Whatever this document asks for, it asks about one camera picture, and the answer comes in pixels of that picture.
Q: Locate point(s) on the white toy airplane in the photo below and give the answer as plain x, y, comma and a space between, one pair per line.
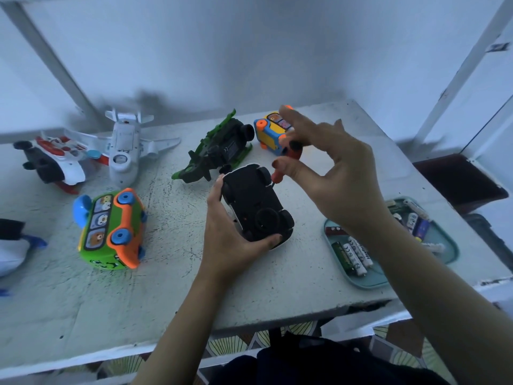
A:
120, 148

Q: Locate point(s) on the person's left forearm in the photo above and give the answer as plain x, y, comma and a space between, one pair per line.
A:
180, 332

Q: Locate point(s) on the teal container lid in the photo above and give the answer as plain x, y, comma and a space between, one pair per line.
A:
385, 272

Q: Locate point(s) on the grey storage box lid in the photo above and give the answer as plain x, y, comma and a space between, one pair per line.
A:
493, 236

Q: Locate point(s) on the person's right hand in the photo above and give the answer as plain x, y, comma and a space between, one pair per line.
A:
345, 184

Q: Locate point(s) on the person's dark trousers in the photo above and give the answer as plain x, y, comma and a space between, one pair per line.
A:
320, 363

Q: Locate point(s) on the dark green toy helicopter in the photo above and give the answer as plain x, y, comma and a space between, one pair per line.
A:
216, 148

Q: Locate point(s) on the black white toy car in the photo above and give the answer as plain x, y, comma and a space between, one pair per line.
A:
256, 204

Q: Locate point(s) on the dark brown storage box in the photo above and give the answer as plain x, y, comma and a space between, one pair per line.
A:
457, 180

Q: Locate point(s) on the green orange toy car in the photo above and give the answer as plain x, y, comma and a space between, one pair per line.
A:
112, 232

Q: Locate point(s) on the white blue toy vehicle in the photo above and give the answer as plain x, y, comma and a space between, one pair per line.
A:
9, 252

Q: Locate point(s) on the pile of batteries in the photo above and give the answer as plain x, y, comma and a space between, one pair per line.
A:
353, 256

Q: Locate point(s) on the red screwdriver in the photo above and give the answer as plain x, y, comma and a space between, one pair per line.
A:
284, 156

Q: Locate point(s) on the yellow orange toy car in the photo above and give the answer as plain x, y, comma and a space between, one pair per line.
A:
268, 132

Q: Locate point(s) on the person's left hand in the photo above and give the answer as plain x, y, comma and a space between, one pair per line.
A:
228, 240

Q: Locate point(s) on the red white toy vehicle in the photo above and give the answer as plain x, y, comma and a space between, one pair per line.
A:
52, 160

